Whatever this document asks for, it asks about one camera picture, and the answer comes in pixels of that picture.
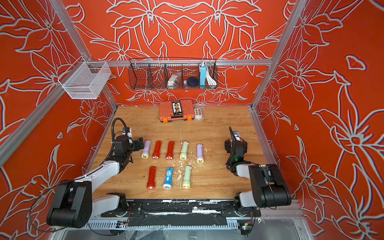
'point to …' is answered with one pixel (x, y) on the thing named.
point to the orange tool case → (175, 110)
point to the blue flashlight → (167, 182)
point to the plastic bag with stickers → (198, 114)
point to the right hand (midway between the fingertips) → (234, 138)
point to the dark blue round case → (192, 81)
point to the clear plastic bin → (84, 80)
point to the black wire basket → (171, 73)
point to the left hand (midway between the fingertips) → (134, 137)
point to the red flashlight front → (151, 181)
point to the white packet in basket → (174, 80)
